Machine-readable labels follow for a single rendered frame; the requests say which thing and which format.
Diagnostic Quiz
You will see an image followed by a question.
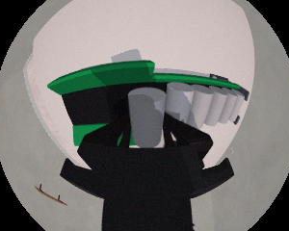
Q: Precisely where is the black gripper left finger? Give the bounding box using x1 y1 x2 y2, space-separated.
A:
81 112 131 147

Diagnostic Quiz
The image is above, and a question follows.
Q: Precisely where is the grey cylinder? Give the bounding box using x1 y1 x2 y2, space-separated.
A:
228 89 245 122
165 82 195 123
186 85 214 129
128 88 166 148
218 88 238 124
204 86 227 126

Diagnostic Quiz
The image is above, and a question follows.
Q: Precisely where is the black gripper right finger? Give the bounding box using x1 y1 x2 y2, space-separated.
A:
163 112 213 160

